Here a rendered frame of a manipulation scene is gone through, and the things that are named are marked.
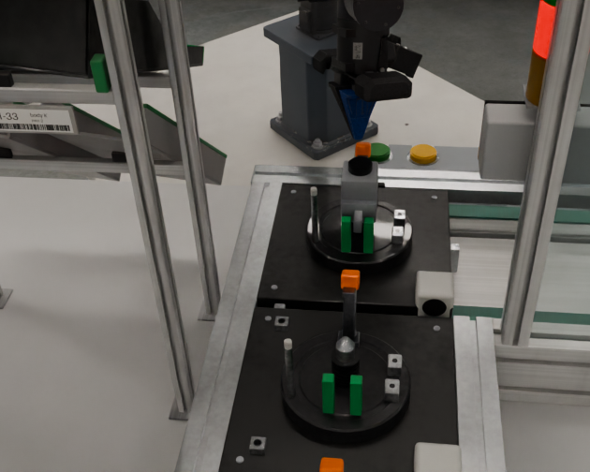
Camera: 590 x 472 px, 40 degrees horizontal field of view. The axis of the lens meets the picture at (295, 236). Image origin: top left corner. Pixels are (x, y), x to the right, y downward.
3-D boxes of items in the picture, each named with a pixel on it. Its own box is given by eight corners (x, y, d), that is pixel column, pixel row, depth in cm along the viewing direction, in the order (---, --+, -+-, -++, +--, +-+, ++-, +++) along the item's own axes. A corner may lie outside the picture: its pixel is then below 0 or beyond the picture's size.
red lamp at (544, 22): (530, 36, 78) (538, -13, 75) (583, 37, 77) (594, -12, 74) (535, 62, 74) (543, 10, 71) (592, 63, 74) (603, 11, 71)
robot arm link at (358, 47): (367, 31, 91) (417, 27, 93) (311, 7, 107) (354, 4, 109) (365, 103, 95) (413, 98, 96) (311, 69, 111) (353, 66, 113)
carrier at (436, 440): (255, 317, 101) (247, 240, 93) (452, 329, 98) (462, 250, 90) (218, 488, 83) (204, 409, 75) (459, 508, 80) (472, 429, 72)
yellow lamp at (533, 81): (523, 83, 81) (529, 37, 78) (574, 84, 81) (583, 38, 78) (527, 110, 77) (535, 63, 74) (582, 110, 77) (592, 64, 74)
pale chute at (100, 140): (138, 172, 120) (143, 143, 120) (221, 185, 117) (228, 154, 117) (34, 128, 93) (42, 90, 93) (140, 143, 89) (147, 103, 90)
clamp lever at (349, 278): (340, 331, 92) (342, 268, 90) (358, 332, 92) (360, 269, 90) (338, 345, 89) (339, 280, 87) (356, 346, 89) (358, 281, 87)
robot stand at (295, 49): (331, 101, 158) (329, 3, 145) (379, 133, 149) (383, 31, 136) (268, 126, 152) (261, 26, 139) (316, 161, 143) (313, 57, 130)
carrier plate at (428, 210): (282, 194, 121) (281, 183, 119) (447, 200, 118) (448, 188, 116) (257, 309, 102) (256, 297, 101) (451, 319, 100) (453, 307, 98)
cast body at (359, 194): (344, 192, 108) (344, 147, 103) (377, 193, 107) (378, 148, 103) (339, 232, 102) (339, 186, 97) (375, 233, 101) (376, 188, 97)
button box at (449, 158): (355, 173, 133) (355, 140, 129) (487, 178, 130) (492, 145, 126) (352, 199, 127) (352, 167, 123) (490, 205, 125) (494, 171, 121)
